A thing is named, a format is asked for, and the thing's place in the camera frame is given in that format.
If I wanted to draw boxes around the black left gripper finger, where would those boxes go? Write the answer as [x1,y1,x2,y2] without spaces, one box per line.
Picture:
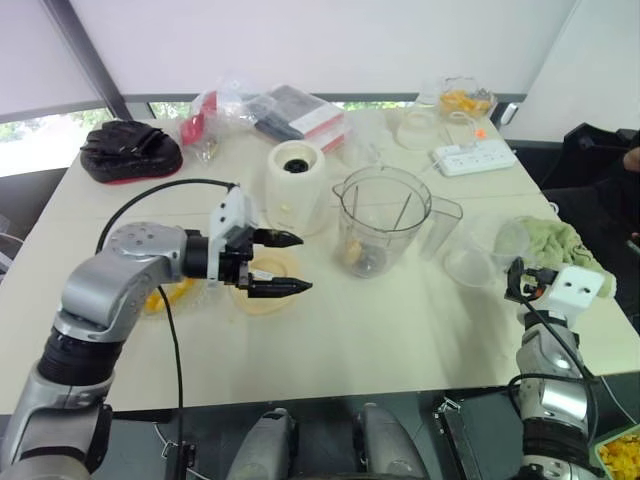
[247,271,314,300]
[252,228,305,250]

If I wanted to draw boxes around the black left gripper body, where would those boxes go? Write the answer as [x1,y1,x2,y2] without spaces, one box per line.
[218,225,260,292]

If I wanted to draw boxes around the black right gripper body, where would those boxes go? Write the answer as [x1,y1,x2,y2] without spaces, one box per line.
[519,267,558,301]

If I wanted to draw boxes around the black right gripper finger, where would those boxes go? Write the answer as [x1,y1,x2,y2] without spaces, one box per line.
[504,256,526,301]

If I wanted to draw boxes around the cream blender jar lid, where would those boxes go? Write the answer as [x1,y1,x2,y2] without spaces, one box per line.
[228,248,302,317]

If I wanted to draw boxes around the cream blender base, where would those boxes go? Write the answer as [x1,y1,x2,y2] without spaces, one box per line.
[266,140,332,237]

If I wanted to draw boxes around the clear blender jar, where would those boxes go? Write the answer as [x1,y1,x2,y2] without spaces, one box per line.
[331,166,464,280]

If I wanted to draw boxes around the spare clear jar cream collar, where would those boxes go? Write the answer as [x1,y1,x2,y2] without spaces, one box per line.
[396,92,445,150]

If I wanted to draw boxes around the clear plastic cup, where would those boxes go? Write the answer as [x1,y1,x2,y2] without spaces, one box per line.
[491,218,532,267]
[443,246,497,288]

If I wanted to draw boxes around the green towel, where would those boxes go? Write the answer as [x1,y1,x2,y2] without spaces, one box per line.
[494,215,617,302]

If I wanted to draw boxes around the black chair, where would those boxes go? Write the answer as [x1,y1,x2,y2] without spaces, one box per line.
[541,121,640,321]

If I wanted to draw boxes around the small bag with metal parts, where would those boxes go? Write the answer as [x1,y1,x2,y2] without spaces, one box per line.
[191,135,222,165]

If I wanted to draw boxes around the white power strip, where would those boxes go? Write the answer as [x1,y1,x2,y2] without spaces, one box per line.
[431,140,517,177]

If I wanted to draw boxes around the empty clear plastic bag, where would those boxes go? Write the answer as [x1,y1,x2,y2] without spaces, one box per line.
[338,112,392,171]

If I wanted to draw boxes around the clear bag with black parts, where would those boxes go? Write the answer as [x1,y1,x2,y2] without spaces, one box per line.
[215,76,282,132]

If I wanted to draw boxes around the red item in plastic bag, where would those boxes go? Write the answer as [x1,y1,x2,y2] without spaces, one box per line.
[178,89,222,147]

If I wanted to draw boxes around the black padded glove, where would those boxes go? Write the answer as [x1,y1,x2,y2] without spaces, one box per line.
[79,119,185,186]

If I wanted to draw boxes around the grey rounded robot leg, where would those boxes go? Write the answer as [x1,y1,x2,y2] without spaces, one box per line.
[353,401,427,480]
[225,406,297,480]

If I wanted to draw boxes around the black box under table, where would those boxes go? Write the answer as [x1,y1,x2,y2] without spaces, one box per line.
[432,393,527,480]

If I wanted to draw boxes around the glass bowl with orange pieces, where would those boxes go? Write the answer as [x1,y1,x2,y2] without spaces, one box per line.
[438,76,497,120]

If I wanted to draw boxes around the green tray with orange pieces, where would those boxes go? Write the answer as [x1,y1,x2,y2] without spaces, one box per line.
[591,429,640,480]

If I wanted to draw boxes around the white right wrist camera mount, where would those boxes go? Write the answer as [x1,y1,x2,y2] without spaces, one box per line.
[543,265,604,317]

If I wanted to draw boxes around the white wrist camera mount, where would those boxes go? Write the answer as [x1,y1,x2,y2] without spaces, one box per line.
[207,187,257,287]
[543,265,604,317]

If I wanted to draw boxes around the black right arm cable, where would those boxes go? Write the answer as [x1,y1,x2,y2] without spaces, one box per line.
[507,293,601,444]

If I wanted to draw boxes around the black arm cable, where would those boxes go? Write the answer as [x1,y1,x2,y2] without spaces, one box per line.
[96,178,242,480]
[507,293,601,444]

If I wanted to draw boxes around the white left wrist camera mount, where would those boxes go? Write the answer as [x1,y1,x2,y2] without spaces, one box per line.
[207,187,257,287]

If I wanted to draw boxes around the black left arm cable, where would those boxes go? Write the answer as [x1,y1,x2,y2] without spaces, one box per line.
[96,178,242,480]

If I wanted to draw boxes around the white power cord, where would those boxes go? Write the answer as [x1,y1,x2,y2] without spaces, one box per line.
[446,110,485,151]

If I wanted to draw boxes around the dark window frame post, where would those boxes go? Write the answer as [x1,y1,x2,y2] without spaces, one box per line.
[41,0,127,120]

